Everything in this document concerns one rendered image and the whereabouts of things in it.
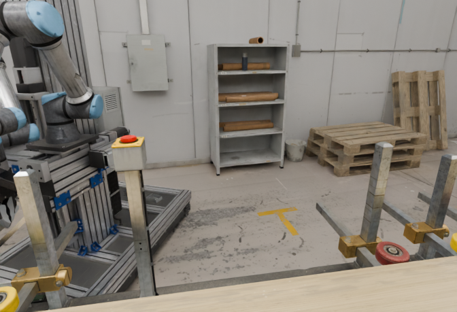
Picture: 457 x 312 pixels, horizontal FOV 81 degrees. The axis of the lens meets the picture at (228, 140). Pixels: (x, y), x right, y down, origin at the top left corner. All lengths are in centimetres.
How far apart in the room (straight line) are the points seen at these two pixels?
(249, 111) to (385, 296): 314
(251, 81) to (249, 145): 89
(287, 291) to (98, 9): 327
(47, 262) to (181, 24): 295
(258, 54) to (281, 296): 322
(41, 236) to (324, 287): 74
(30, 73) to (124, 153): 108
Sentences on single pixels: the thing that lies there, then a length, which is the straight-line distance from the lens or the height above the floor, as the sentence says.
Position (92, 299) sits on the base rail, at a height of 70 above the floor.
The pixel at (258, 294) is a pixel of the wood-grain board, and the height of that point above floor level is 90.
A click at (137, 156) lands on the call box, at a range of 71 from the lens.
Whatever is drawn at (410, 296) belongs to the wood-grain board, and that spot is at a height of 90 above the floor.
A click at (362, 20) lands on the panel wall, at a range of 445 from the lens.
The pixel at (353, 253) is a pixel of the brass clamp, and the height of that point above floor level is 80.
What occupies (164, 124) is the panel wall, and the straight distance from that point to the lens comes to 354.
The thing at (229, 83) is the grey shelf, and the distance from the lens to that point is 356.
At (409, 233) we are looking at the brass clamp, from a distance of 118.
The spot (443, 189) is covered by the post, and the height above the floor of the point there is 100.
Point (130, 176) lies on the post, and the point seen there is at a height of 113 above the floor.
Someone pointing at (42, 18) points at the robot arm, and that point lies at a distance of 117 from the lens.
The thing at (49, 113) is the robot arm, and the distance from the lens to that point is 149.
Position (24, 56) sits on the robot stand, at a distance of 171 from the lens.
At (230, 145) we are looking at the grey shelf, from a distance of 374.
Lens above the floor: 143
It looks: 18 degrees down
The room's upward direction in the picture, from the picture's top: straight up
